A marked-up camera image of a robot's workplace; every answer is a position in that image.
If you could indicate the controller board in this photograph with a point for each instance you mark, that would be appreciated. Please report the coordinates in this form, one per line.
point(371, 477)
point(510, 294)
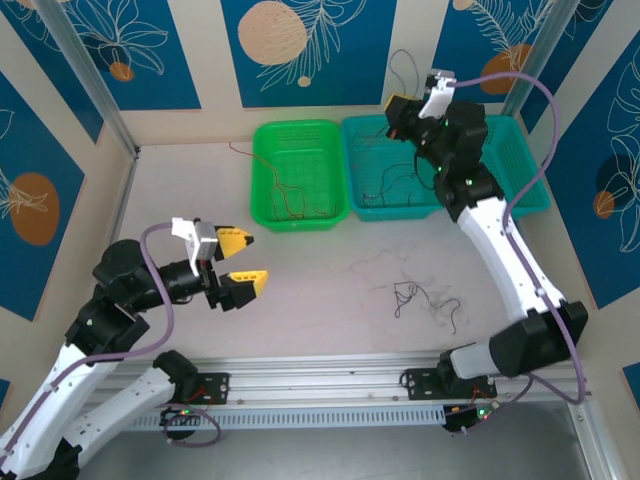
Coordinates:
point(472, 417)
point(180, 414)

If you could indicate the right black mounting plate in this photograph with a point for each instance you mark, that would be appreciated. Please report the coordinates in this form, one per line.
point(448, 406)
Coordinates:
point(420, 382)

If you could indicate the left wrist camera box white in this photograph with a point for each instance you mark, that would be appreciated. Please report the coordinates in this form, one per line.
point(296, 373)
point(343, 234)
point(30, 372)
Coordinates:
point(200, 245)

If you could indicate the teal plastic basket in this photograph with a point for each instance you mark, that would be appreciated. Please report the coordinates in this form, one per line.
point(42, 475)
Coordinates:
point(515, 165)
point(370, 195)

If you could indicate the right controller board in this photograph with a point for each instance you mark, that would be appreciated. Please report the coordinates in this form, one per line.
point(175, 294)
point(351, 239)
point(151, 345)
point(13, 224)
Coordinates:
point(472, 417)

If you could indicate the green plastic basket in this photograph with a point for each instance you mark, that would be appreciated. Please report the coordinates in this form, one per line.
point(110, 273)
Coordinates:
point(297, 165)

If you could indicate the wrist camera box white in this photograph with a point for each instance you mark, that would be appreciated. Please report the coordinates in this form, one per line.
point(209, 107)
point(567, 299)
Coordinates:
point(200, 245)
point(435, 100)

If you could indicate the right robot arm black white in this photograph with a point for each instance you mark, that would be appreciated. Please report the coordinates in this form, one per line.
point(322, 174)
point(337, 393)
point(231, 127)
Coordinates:
point(510, 260)

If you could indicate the left controller board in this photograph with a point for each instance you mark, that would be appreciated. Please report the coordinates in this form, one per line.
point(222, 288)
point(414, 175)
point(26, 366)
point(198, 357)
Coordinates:
point(180, 414)

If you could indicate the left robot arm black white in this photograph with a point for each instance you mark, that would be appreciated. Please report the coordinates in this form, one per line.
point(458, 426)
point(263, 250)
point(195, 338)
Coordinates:
point(125, 400)

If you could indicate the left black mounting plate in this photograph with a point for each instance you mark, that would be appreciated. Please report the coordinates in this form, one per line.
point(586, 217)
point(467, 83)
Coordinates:
point(215, 387)

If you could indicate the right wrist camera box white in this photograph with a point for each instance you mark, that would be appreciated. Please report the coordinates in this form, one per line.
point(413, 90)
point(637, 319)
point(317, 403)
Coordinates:
point(435, 100)

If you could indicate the aluminium frame post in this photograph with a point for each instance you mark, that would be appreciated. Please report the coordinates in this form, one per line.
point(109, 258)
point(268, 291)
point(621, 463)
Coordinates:
point(85, 65)
point(537, 55)

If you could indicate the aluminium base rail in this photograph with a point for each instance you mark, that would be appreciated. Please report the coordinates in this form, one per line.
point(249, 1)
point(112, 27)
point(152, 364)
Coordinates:
point(320, 380)

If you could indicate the black mounting plate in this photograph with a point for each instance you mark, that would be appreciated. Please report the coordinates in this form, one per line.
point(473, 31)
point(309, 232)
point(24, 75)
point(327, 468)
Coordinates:
point(215, 387)
point(420, 382)

